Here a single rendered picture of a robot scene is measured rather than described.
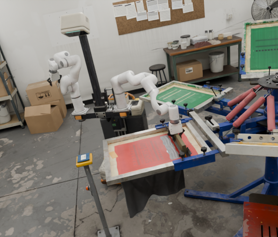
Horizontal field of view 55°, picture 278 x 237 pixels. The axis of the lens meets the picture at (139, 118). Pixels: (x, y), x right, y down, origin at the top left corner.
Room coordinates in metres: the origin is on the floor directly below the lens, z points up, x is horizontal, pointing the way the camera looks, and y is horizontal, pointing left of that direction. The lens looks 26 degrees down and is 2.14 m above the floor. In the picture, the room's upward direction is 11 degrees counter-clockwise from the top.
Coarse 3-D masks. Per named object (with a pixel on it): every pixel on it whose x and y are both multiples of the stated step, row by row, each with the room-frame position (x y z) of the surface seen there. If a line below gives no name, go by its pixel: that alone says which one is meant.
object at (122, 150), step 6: (150, 138) 1.98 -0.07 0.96; (156, 138) 1.96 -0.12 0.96; (186, 138) 1.87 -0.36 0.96; (120, 144) 1.97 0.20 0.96; (126, 144) 1.95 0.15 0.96; (132, 144) 1.93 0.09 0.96; (162, 144) 1.85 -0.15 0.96; (174, 144) 1.81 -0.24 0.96; (120, 150) 1.88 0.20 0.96; (126, 150) 1.86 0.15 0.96; (120, 156) 1.79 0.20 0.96; (126, 156) 1.78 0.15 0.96
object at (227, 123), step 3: (219, 123) 1.87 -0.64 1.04; (222, 123) 1.86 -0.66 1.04; (225, 123) 1.85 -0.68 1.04; (228, 123) 1.84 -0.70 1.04; (219, 126) 1.81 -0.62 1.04; (222, 126) 1.81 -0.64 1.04; (225, 126) 1.81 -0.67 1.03; (228, 126) 1.81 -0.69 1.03; (225, 129) 1.81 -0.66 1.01; (228, 129) 1.81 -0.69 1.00; (213, 132) 1.80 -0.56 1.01; (216, 132) 1.80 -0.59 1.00
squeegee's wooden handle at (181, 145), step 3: (174, 135) 1.82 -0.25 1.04; (177, 135) 1.77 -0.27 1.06; (177, 138) 1.74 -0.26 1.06; (180, 138) 1.72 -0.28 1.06; (177, 141) 1.74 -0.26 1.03; (180, 141) 1.68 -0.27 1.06; (180, 144) 1.65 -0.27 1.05; (183, 144) 1.63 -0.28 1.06; (180, 147) 1.66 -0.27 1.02; (183, 147) 1.62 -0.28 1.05; (183, 150) 1.62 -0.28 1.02
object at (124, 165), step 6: (186, 144) 1.78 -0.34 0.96; (162, 150) 1.76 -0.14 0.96; (192, 150) 1.68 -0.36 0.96; (168, 156) 1.67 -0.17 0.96; (186, 156) 1.63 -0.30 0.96; (120, 162) 1.71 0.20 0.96; (126, 162) 1.69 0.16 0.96; (156, 162) 1.62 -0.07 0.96; (162, 162) 1.61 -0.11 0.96; (168, 162) 1.60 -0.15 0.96; (120, 168) 1.63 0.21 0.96; (126, 168) 1.62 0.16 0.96; (132, 168) 1.60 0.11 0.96; (138, 168) 1.59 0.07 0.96
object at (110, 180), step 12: (144, 132) 2.04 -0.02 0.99; (156, 132) 2.05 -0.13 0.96; (192, 132) 1.89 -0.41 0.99; (204, 144) 1.68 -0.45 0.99; (108, 156) 1.77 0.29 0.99; (108, 168) 1.61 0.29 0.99; (156, 168) 1.50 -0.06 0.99; (168, 168) 1.50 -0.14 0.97; (108, 180) 1.47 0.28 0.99; (120, 180) 1.47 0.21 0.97
